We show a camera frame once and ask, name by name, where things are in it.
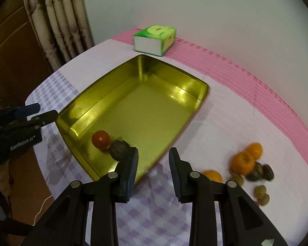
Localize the green tissue pack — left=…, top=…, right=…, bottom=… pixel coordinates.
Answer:
left=133, top=25, right=176, bottom=57

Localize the brown wooden door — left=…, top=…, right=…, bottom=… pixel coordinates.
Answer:
left=0, top=0, right=54, bottom=113

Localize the pink white checked tablecloth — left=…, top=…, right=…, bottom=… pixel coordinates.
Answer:
left=25, top=28, right=308, bottom=246

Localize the patterned beige curtain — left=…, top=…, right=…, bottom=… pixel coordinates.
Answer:
left=23, top=0, right=95, bottom=72

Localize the small green fruit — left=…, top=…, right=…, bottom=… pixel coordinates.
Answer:
left=254, top=185, right=267, bottom=197
left=258, top=194, right=270, bottom=207
left=230, top=173, right=245, bottom=186

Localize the orange tangerine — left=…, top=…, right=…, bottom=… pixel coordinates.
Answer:
left=246, top=143, right=263, bottom=159
left=230, top=152, right=255, bottom=175
left=202, top=170, right=223, bottom=183

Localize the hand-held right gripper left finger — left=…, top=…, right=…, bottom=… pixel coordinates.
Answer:
left=21, top=147, right=139, bottom=246

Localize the dark wrinkled passion fruit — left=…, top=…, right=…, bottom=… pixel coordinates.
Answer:
left=246, top=163, right=263, bottom=182
left=110, top=140, right=131, bottom=161
left=262, top=164, right=275, bottom=181

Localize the red tomato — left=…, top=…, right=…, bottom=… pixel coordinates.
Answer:
left=92, top=130, right=111, bottom=150

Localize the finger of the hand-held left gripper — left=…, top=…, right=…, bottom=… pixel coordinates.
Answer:
left=28, top=110, right=59, bottom=128
left=0, top=103, right=41, bottom=120

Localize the white cable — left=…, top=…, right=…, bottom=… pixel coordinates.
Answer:
left=33, top=194, right=53, bottom=226

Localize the gold tin box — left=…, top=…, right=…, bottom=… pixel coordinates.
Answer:
left=56, top=54, right=209, bottom=185

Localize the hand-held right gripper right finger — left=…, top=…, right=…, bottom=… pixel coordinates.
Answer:
left=169, top=147, right=288, bottom=246

